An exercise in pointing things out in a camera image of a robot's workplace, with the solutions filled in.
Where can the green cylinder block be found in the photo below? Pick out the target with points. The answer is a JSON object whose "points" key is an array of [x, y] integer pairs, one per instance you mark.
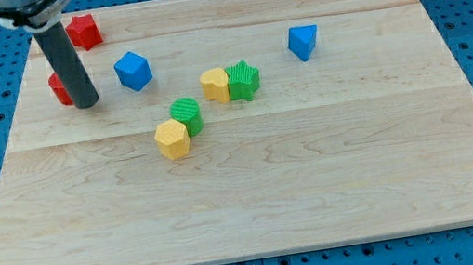
{"points": [[187, 111]]}

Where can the blue cube block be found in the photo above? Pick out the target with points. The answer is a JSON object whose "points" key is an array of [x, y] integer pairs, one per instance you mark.
{"points": [[133, 71]]}

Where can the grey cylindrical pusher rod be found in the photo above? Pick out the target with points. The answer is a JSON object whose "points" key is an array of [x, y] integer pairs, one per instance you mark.
{"points": [[63, 58]]}

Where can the green star block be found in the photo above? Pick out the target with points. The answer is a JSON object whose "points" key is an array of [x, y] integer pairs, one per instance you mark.
{"points": [[243, 81]]}

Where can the light wooden board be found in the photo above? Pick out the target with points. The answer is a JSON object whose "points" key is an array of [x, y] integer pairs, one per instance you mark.
{"points": [[370, 139]]}

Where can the red star block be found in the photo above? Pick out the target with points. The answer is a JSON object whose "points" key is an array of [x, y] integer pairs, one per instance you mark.
{"points": [[84, 32]]}

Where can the red cylinder block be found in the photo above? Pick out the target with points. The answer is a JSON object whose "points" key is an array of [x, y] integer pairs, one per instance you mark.
{"points": [[59, 91]]}

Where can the yellow hexagon block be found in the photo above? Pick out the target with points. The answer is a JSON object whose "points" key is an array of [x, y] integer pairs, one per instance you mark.
{"points": [[172, 139]]}

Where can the blue triangular prism block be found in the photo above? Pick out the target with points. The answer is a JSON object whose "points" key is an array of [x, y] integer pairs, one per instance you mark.
{"points": [[302, 40]]}

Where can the yellow heart block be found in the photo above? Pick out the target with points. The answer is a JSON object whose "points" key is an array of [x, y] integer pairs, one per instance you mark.
{"points": [[215, 85]]}

